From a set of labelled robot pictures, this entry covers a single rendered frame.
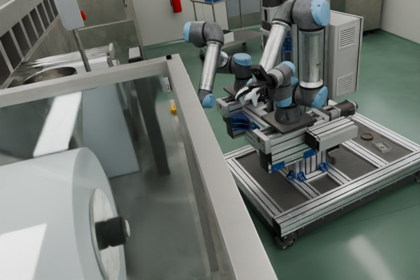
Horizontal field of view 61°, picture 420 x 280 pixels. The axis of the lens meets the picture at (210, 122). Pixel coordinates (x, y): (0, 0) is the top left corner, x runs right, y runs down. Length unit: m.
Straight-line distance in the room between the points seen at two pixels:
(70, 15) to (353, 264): 1.96
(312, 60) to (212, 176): 1.43
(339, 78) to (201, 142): 1.88
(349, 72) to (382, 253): 1.09
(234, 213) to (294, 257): 2.02
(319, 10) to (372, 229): 1.48
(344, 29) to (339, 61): 0.19
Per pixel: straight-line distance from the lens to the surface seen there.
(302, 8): 1.70
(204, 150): 0.42
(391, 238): 2.53
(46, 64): 1.47
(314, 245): 2.41
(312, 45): 1.74
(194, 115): 0.50
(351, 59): 2.29
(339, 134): 2.05
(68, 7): 1.13
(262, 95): 1.42
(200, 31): 1.98
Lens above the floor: 1.84
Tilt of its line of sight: 30 degrees down
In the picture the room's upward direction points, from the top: 9 degrees counter-clockwise
